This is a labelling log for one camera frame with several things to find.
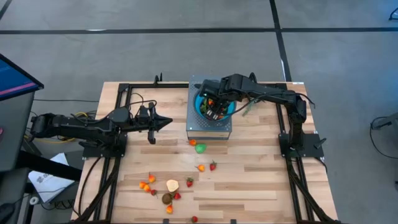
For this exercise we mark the red toy apple half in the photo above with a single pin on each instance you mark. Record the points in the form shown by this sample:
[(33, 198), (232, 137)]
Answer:
[(172, 185)]

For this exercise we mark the brown toy kiwi half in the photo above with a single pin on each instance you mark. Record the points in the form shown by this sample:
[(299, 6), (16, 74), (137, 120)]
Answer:
[(167, 198)]

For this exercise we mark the blue screen monitor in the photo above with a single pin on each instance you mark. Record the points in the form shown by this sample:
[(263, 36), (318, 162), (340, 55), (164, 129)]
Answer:
[(15, 79)]

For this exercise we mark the orange toy pear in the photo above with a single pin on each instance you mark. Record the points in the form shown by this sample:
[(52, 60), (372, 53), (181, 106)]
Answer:
[(192, 142)]

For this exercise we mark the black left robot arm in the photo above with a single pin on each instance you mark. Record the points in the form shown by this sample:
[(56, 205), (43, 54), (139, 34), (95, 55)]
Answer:
[(77, 128)]

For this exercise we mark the black table frame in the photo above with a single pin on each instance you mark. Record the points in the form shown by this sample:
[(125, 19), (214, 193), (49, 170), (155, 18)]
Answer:
[(168, 86)]

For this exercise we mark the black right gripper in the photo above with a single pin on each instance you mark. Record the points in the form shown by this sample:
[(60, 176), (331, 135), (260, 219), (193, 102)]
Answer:
[(214, 90)]

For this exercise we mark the grey cabinet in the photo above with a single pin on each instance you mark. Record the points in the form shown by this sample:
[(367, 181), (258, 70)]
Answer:
[(12, 130)]

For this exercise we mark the green toy fruit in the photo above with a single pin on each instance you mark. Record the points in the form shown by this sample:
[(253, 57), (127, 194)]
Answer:
[(201, 148)]

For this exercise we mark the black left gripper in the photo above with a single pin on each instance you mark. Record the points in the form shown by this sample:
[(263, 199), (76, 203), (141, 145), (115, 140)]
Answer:
[(152, 137)]

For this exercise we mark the white paper sheet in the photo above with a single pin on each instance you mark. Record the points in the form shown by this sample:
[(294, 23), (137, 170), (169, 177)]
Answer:
[(46, 186)]

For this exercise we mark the spiky green potted plant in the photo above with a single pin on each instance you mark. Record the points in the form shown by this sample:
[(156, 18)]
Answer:
[(250, 107)]

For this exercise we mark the grey perforated metal stand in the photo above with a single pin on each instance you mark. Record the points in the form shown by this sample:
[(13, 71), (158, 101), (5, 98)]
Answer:
[(205, 127)]

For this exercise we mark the orange toy peach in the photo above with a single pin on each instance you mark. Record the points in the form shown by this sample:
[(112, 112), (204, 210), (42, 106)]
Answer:
[(142, 184), (169, 209), (151, 178), (146, 188), (201, 168)]

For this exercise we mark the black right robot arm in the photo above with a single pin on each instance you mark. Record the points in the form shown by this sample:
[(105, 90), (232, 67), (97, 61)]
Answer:
[(270, 91)]

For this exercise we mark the black table clamp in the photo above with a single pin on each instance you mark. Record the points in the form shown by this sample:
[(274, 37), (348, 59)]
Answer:
[(158, 79), (253, 76)]

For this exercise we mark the red toy strawberry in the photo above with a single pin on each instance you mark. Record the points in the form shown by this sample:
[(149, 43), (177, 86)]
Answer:
[(189, 182), (154, 192), (213, 165), (177, 196), (194, 219)]

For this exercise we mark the blue collapsible colander grey rim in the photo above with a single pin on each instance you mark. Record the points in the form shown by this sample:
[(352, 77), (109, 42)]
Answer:
[(197, 107)]

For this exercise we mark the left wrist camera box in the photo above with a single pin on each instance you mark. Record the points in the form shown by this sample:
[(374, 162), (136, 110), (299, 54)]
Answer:
[(143, 111)]

